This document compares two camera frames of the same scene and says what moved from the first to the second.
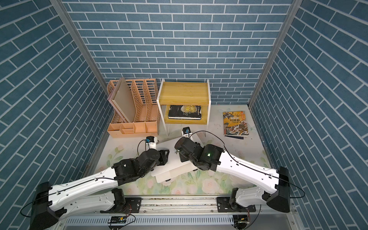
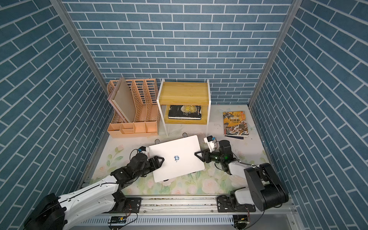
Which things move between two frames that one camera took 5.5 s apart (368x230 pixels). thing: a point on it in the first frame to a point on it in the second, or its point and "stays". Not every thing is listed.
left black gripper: x=163 y=157 to x=157 y=165
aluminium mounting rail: x=193 y=205 stays
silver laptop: x=178 y=147 stays
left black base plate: x=132 y=205 stays
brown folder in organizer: x=122 y=97 stays
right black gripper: x=182 y=157 to x=206 y=155
